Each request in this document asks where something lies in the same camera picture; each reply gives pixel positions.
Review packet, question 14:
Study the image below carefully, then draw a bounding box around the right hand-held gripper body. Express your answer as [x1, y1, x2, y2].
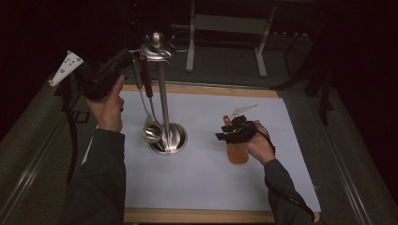
[228, 103, 260, 145]

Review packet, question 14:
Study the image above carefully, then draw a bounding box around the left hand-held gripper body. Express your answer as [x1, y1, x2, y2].
[48, 51, 123, 101]

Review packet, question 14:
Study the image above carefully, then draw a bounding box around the wooden rice paddle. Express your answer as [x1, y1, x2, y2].
[222, 114, 251, 165]

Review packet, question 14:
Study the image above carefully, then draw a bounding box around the small ladle with brown handle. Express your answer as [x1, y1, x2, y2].
[138, 54, 167, 153]

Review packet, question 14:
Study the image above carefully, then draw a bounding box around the steel utensil rack stand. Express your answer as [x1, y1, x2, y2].
[130, 31, 189, 157]

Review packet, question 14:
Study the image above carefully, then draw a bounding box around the person's right hand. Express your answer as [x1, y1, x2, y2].
[245, 120, 276, 166]

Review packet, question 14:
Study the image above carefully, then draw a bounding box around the person's left hand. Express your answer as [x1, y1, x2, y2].
[85, 75, 126, 133]

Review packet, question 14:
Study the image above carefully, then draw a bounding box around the white table sheet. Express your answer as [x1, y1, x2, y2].
[82, 90, 322, 213]

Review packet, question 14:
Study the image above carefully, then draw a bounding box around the white metal desk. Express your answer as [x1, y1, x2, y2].
[170, 0, 278, 78]

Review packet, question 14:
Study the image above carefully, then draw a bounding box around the small black floor bracket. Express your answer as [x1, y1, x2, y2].
[72, 110, 91, 124]

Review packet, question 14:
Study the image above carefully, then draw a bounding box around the left hand-held gripper cable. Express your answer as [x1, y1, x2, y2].
[60, 76, 80, 188]

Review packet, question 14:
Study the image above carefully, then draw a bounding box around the metal floor rail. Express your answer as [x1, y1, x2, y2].
[0, 116, 74, 225]
[308, 92, 375, 225]

